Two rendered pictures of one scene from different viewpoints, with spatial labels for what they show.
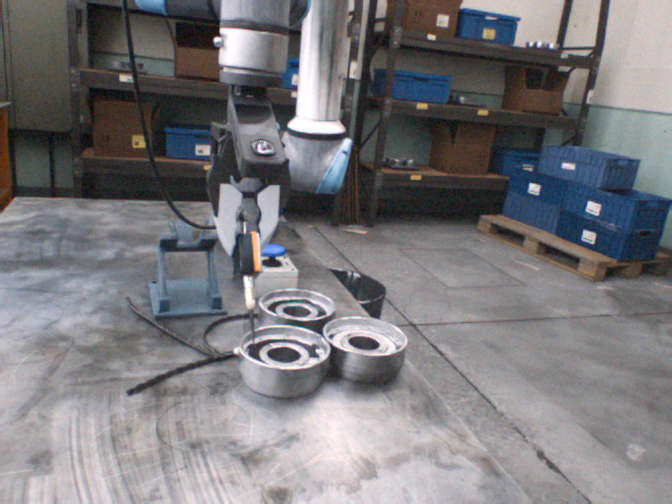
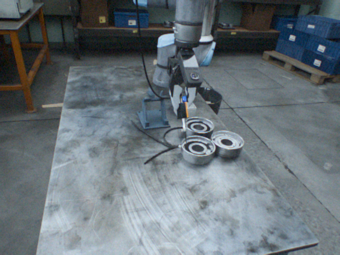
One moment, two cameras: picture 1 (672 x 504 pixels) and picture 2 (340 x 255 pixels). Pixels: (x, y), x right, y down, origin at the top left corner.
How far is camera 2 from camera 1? 21 cm
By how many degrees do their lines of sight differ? 14
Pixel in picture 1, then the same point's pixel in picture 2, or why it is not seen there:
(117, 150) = (92, 24)
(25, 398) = (110, 166)
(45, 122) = (58, 10)
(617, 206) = (333, 47)
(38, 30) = not seen: outside the picture
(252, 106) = (187, 55)
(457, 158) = (254, 22)
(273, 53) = (197, 34)
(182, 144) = (122, 19)
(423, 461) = (251, 190)
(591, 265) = (316, 77)
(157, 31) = not seen: outside the picture
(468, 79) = not seen: outside the picture
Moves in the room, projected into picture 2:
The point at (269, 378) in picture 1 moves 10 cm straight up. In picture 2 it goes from (194, 159) to (199, 130)
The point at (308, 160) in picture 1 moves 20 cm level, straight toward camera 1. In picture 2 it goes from (197, 53) to (200, 68)
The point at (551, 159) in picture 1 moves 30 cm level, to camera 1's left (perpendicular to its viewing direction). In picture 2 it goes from (302, 23) to (283, 20)
